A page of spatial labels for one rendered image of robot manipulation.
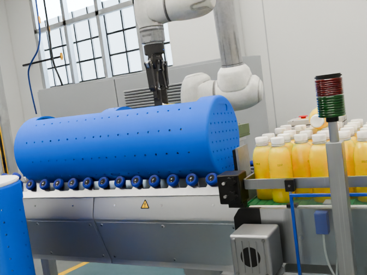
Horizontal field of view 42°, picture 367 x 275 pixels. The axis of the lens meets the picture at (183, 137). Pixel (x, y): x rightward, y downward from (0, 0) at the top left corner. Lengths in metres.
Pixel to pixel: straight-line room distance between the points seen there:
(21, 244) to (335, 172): 1.11
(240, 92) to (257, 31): 2.43
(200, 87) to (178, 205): 0.77
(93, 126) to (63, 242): 0.53
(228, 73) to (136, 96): 1.71
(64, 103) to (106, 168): 2.74
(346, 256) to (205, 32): 3.53
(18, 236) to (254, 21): 3.36
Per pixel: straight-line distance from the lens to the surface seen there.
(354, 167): 1.40
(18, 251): 1.79
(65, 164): 1.89
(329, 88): 1.15
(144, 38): 1.75
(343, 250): 1.24
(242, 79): 2.20
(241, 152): 1.63
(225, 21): 2.20
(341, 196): 1.20
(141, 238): 1.79
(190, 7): 1.69
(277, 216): 1.41
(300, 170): 1.44
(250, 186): 1.44
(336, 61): 4.28
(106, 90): 4.05
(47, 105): 4.69
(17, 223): 1.78
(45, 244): 2.13
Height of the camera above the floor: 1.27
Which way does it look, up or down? 6 degrees down
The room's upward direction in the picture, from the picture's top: 8 degrees counter-clockwise
